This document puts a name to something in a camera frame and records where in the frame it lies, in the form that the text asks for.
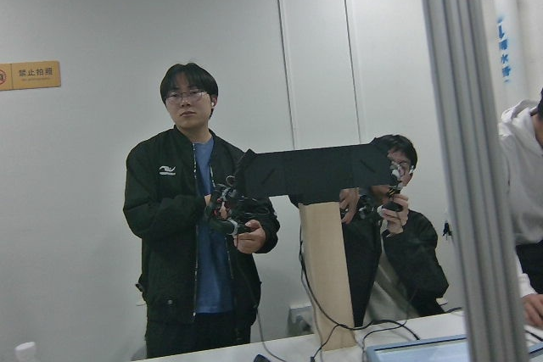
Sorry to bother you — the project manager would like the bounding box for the standing person black jacket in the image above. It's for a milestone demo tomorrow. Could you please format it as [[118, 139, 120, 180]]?
[[123, 63, 279, 359]]

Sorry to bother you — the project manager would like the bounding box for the seated person with device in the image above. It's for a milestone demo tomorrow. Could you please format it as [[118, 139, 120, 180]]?
[[339, 135, 449, 327]]

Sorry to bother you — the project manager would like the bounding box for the person in white hoodie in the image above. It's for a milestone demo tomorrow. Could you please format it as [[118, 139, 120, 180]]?
[[498, 99, 542, 329]]

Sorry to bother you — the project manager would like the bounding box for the blue teach pendant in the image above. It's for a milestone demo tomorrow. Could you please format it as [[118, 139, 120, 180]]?
[[364, 335, 543, 362]]

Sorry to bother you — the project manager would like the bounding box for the plastic water bottle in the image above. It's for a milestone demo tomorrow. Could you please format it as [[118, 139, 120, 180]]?
[[14, 342, 38, 362]]

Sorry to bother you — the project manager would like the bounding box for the wooden post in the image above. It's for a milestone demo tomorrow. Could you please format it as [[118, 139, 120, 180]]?
[[299, 202, 355, 351]]

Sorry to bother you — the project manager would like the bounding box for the wooden wall sign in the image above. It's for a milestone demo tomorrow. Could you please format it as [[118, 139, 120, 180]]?
[[1, 60, 61, 91]]

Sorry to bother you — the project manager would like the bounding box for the aluminium frame post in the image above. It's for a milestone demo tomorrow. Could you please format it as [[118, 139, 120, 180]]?
[[423, 0, 528, 361]]

